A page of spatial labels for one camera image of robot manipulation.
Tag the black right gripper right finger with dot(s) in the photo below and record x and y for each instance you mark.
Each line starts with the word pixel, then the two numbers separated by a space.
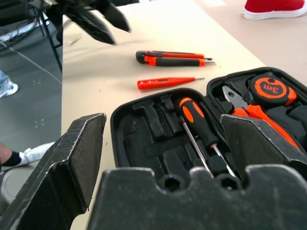
pixel 254 143

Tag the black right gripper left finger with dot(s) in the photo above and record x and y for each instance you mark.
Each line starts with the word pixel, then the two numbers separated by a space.
pixel 60 177

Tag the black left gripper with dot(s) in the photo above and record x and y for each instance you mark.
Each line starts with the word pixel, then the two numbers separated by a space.
pixel 79 3

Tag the black plastic tool case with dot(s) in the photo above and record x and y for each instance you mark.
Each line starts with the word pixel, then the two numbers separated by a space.
pixel 148 134

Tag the white grey sneaker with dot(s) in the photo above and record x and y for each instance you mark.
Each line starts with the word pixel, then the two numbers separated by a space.
pixel 36 152

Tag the person's ankle black sock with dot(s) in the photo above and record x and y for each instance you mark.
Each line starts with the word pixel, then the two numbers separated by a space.
pixel 8 155

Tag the black metal stand leg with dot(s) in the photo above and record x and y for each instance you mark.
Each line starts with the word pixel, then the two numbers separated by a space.
pixel 51 40

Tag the orange black tape measure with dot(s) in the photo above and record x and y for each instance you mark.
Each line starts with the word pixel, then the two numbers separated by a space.
pixel 271 88

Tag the thin steel shaft screwdriver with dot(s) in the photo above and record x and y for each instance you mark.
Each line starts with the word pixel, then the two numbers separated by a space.
pixel 194 143

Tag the orange black utility knife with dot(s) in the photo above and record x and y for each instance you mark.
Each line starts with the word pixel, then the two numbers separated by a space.
pixel 172 60

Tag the orange voltage tester pen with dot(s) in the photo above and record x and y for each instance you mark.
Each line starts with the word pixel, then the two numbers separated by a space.
pixel 163 82

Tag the white blue sneaker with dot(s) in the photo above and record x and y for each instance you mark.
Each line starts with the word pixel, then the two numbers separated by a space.
pixel 7 87

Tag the red shoe white sole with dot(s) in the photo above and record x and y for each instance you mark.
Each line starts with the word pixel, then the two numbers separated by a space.
pixel 273 7

